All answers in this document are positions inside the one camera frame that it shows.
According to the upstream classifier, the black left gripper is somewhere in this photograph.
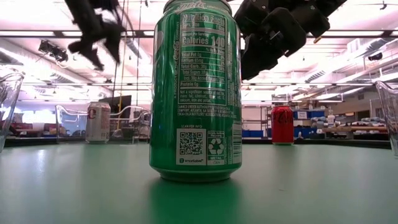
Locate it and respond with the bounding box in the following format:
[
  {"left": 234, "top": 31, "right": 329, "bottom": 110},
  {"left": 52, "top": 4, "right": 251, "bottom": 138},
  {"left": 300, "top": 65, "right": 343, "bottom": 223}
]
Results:
[{"left": 67, "top": 6, "right": 127, "bottom": 72}]

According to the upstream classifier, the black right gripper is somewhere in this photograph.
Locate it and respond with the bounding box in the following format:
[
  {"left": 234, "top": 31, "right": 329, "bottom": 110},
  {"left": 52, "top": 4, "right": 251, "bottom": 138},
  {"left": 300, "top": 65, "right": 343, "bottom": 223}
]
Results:
[{"left": 234, "top": 0, "right": 331, "bottom": 81}]

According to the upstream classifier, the silver Diet Coke can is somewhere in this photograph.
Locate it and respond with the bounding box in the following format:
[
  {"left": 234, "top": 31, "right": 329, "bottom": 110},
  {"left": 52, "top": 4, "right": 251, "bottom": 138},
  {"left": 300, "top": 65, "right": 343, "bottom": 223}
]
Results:
[{"left": 85, "top": 101, "right": 112, "bottom": 144}]

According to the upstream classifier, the clear plastic bin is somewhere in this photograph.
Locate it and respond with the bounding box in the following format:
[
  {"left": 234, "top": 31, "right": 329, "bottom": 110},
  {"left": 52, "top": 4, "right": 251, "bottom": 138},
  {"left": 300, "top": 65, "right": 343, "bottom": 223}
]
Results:
[
  {"left": 374, "top": 80, "right": 398, "bottom": 158},
  {"left": 0, "top": 72, "right": 25, "bottom": 154},
  {"left": 55, "top": 104, "right": 152, "bottom": 144}
]

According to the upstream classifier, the red Coca-Cola can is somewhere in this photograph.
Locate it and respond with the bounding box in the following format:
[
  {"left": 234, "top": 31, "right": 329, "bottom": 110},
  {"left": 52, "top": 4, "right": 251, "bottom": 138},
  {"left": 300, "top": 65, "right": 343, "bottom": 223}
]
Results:
[{"left": 271, "top": 105, "right": 295, "bottom": 145}]

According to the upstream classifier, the green Sprite can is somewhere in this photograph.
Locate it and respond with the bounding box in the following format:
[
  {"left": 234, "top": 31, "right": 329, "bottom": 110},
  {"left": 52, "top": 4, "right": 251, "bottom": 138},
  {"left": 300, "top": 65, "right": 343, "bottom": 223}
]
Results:
[{"left": 149, "top": 0, "right": 243, "bottom": 184}]

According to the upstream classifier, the blue storage bin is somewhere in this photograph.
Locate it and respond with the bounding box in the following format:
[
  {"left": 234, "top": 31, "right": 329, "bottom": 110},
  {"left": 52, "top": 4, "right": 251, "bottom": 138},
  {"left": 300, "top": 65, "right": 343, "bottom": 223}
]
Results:
[{"left": 292, "top": 110, "right": 326, "bottom": 120}]

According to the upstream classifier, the wooden workbench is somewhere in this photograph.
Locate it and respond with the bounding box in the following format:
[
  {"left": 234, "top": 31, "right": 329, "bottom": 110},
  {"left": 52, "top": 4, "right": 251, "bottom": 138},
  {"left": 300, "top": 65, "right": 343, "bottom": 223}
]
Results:
[{"left": 323, "top": 125, "right": 389, "bottom": 133}]

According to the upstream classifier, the green table mat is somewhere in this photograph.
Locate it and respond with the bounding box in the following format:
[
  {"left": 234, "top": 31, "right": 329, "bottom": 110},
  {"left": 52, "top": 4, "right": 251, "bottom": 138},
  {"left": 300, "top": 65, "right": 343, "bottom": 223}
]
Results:
[{"left": 0, "top": 143, "right": 398, "bottom": 224}]

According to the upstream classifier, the yellow hanging cable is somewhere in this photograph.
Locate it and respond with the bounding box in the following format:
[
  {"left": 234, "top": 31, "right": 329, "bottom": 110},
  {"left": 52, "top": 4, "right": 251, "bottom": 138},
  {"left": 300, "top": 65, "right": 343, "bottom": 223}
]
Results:
[{"left": 116, "top": 0, "right": 127, "bottom": 130}]

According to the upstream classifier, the black aluminium table frame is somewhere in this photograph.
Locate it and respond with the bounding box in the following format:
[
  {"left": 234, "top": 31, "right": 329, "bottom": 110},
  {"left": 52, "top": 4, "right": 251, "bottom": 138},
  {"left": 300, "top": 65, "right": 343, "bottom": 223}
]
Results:
[{"left": 4, "top": 136, "right": 392, "bottom": 149}]

